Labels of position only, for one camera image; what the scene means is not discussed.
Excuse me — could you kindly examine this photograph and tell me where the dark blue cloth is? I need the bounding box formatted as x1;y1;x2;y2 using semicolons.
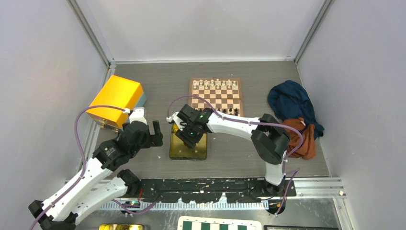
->
267;80;325;139

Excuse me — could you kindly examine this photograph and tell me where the green white chess mat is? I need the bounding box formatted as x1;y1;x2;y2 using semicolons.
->
177;216;263;230

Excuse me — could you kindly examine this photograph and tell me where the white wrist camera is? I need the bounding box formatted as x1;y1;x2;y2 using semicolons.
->
123;107;147;125
166;112;185;130

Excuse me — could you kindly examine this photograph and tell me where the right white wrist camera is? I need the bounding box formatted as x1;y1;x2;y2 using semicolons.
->
166;112;185;130

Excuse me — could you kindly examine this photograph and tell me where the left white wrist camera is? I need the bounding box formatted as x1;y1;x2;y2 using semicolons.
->
123;107;147;125

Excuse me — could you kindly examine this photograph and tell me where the gold metal tray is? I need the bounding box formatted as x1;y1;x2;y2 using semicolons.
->
169;124;207;161

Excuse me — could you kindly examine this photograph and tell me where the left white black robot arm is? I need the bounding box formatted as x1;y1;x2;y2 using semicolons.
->
28;121;163;230

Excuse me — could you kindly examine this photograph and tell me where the rust orange cloth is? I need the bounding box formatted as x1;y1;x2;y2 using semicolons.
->
282;117;317;160

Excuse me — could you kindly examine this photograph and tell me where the wooden chess board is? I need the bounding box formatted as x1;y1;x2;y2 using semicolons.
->
189;78;244;119

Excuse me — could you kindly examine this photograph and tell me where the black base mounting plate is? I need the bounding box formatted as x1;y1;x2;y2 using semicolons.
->
123;177;296;204

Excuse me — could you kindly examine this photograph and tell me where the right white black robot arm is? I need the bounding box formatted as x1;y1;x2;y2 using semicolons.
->
166;104;290;197

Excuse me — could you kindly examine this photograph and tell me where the orange yellow box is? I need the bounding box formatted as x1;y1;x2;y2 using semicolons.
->
87;75;147;130

